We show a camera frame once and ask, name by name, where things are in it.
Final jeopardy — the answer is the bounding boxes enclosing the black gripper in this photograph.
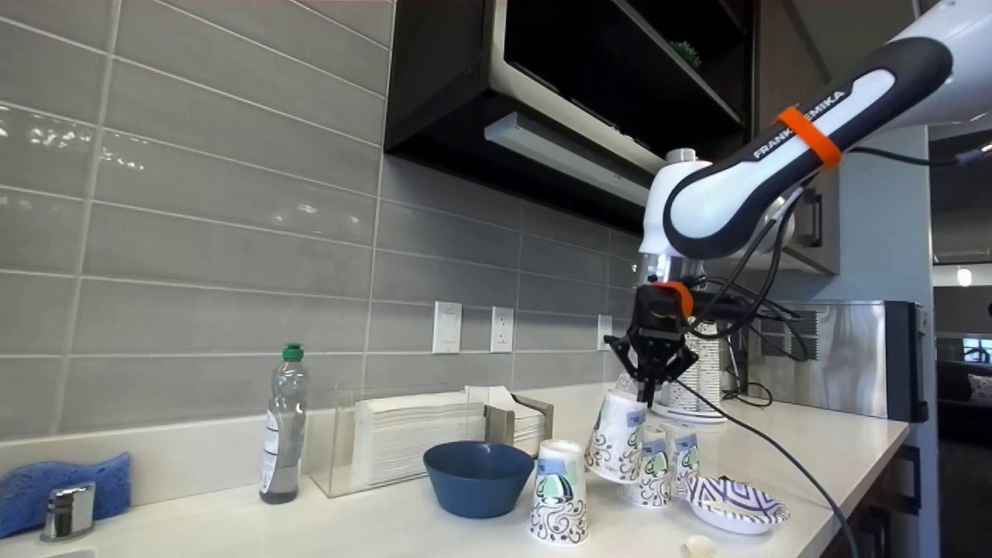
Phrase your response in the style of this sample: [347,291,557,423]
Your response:
[606,282,698,402]

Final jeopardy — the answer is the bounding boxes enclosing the patterned paper cup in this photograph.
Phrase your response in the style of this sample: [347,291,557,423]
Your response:
[528,441,586,544]
[586,393,647,483]
[633,427,669,507]
[669,429,702,498]

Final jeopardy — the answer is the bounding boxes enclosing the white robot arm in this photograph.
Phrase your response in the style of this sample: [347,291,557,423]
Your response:
[611,0,992,407]

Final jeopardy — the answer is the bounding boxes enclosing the blue patterned paper plate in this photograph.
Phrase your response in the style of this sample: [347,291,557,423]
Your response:
[688,476,787,536]

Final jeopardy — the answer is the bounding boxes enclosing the blue bowl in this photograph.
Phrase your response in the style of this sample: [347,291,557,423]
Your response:
[422,441,532,518]

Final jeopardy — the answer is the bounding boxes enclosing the dark upper cabinet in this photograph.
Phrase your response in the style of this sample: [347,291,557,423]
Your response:
[384,0,828,232]

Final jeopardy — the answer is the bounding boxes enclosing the napkin holder with napkins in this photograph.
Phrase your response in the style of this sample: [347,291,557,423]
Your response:
[303,385,555,498]

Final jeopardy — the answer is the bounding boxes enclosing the clear water bottle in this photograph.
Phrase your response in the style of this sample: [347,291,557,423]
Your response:
[260,343,310,505]

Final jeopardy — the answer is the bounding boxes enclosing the blue sponge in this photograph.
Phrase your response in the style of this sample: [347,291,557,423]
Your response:
[0,453,135,538]

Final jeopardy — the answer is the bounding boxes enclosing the white light switch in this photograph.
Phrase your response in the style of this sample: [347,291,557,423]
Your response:
[489,307,515,352]

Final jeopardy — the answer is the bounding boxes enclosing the white wall outlet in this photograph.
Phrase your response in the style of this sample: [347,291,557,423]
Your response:
[431,300,462,352]

